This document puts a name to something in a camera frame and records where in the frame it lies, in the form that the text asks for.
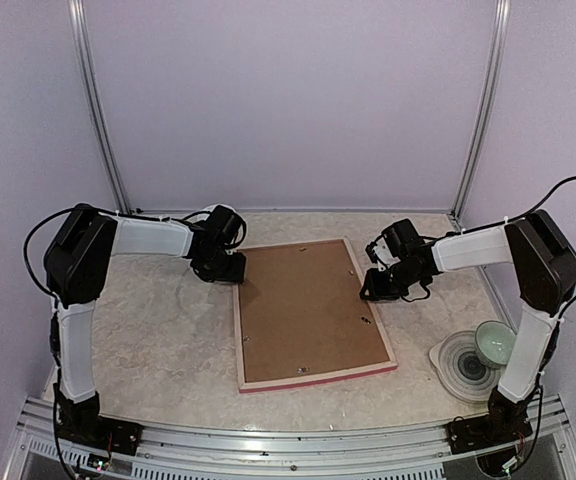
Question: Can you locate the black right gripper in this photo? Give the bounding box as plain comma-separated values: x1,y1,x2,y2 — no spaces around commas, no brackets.
359,260,423,301

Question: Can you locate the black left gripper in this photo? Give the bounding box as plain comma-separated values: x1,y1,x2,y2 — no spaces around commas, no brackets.
199,247,246,283

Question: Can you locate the pink wooden picture frame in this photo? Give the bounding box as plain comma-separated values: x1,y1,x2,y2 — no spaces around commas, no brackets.
231,237,399,395

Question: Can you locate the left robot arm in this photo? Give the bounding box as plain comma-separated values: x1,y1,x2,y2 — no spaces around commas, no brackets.
44,204,247,445

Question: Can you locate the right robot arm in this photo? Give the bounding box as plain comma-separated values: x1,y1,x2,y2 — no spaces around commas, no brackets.
359,209,576,444

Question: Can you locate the orange white bowl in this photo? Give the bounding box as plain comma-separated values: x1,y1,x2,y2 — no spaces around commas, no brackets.
203,204,235,215

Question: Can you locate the green ceramic bowl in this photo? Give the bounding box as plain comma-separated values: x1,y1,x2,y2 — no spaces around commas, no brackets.
475,321,516,369

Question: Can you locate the white swirl plate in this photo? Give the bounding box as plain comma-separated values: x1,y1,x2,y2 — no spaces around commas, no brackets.
429,330,505,404

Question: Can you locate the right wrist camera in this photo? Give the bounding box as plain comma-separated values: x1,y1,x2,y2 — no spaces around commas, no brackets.
365,241,388,268

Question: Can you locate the aluminium front rail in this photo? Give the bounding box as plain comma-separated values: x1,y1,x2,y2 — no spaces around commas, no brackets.
2,397,576,479

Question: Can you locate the left aluminium corner post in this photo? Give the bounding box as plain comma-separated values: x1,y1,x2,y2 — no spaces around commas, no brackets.
67,0,132,213

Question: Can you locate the aluminium corner post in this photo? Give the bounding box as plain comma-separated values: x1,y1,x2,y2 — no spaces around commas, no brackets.
67,0,132,213
451,0,511,222

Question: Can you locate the right aluminium corner post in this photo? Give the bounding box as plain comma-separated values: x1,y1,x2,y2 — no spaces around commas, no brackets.
451,0,511,222

